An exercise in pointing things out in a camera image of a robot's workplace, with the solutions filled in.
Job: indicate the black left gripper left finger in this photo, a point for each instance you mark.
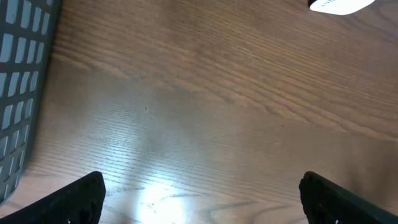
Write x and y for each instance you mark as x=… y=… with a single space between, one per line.
x=79 y=202

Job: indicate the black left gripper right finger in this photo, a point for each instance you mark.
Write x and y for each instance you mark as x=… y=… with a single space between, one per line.
x=326 y=202

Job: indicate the white barcode scanner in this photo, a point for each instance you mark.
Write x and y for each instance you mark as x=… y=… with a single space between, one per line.
x=338 y=7

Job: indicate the grey plastic mesh basket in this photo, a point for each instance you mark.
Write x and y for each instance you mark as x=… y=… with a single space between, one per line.
x=27 y=31

